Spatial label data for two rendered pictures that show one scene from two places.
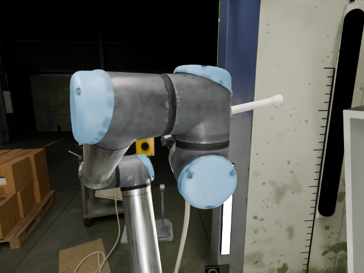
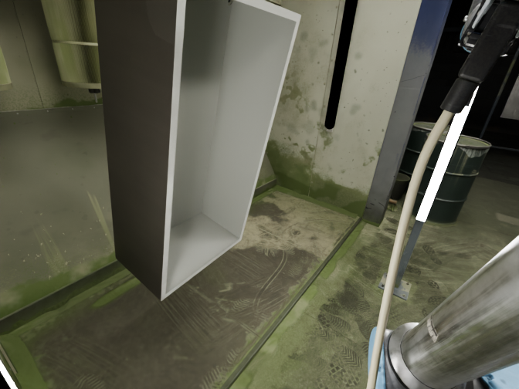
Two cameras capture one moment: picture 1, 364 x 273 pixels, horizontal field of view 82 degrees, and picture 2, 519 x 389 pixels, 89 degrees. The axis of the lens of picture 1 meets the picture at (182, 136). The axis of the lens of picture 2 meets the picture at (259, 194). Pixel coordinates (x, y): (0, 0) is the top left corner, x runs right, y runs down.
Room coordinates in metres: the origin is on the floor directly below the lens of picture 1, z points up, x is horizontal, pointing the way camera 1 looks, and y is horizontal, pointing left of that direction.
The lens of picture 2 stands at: (1.16, 0.06, 1.46)
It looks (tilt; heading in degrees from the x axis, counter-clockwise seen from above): 26 degrees down; 221
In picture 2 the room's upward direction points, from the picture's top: 4 degrees clockwise
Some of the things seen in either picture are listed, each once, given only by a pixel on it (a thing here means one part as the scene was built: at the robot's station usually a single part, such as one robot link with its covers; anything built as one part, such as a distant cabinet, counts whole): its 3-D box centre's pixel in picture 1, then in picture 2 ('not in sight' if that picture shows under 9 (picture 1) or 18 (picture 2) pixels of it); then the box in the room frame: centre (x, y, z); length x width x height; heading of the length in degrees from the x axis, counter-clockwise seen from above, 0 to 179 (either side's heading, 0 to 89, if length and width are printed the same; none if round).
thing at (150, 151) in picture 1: (144, 135); not in sight; (1.36, 0.24, 1.42); 0.12 x 0.06 x 0.26; 96
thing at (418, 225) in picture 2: not in sight; (432, 188); (-0.70, -0.13, 0.82); 0.05 x 0.05 x 1.64; 6
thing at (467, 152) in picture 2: not in sight; (441, 177); (-2.23, -0.25, 0.44); 0.59 x 0.58 x 0.89; 21
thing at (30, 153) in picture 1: (30, 163); not in sight; (2.96, 2.24, 0.69); 0.38 x 0.29 x 0.36; 12
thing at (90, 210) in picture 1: (103, 172); not in sight; (2.73, 1.07, 0.64); 0.73 x 0.50 x 1.27; 106
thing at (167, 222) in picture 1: (148, 230); not in sight; (1.27, 0.23, 0.78); 0.31 x 0.23 x 0.01; 96
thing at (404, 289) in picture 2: not in sight; (395, 285); (-0.70, -0.13, 0.01); 0.20 x 0.20 x 0.01; 6
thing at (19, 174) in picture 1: (10, 174); not in sight; (2.56, 2.20, 0.69); 0.38 x 0.29 x 0.36; 8
